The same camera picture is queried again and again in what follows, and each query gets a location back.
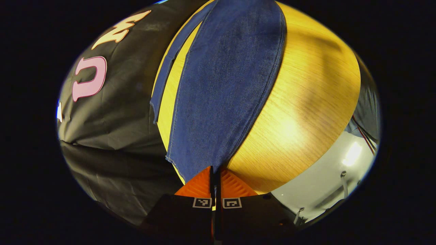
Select black backdrop cloth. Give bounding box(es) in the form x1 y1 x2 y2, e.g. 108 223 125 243
56 0 381 227

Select blue denim jeans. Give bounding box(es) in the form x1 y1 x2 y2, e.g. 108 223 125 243
150 0 286 184

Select bundle of thin cables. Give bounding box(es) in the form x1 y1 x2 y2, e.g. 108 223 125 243
351 115 379 155

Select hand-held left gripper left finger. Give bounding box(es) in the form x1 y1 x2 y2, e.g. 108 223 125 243
146 166 216 245

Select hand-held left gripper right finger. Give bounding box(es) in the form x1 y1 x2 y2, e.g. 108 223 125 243
215 166 297 245

